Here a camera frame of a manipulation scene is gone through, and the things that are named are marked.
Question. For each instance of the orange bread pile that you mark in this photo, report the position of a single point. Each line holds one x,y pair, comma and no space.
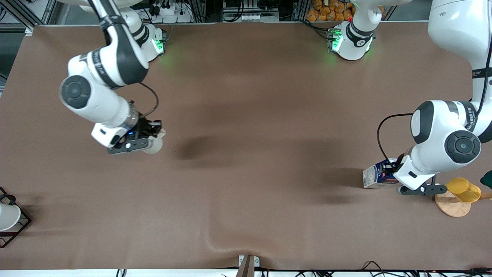
330,11

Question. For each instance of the yellow plastic cup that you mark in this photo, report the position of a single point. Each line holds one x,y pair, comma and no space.
463,189

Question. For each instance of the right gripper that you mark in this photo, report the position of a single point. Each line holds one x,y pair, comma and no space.
143,127

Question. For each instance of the dark green object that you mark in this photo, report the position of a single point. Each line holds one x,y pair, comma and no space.
487,179

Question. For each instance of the round wooden board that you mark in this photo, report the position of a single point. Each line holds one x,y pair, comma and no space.
451,207

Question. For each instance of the blue milk carton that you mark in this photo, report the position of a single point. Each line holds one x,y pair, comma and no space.
374,177

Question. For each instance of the brown table cover sheet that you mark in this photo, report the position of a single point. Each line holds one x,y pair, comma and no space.
246,192

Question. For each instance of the metal table clamp bracket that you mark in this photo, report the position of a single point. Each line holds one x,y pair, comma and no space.
248,262

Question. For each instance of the white power strip with plugs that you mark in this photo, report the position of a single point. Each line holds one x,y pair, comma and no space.
171,10

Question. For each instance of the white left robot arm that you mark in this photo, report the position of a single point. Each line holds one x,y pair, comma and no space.
457,23

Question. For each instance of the aluminium frame profile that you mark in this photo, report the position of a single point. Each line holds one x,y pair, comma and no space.
38,13

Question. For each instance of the white cup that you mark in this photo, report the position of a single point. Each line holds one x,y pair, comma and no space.
7,216

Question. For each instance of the cream ceramic mug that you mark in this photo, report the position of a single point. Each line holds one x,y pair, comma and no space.
155,146

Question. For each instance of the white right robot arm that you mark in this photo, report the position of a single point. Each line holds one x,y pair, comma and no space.
96,104

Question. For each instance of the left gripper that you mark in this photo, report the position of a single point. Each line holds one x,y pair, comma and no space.
394,166

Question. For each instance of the small white power strip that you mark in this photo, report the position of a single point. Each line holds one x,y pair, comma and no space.
251,17

